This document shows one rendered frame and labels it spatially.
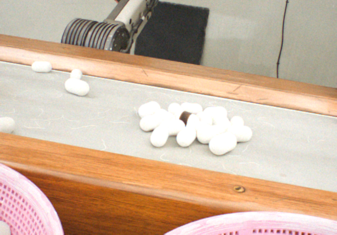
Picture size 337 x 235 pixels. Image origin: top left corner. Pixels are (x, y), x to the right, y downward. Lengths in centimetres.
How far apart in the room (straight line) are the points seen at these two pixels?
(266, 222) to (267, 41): 230
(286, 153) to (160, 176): 20
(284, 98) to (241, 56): 191
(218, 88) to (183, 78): 6
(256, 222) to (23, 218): 16
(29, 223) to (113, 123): 22
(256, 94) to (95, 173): 39
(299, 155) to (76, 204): 28
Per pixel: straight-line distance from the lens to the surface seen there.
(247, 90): 65
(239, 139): 47
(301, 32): 259
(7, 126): 43
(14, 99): 54
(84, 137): 43
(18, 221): 30
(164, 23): 251
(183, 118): 48
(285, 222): 30
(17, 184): 30
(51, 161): 33
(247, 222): 28
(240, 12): 252
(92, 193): 31
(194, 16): 249
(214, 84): 64
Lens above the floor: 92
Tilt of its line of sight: 20 degrees down
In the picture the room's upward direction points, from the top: 8 degrees clockwise
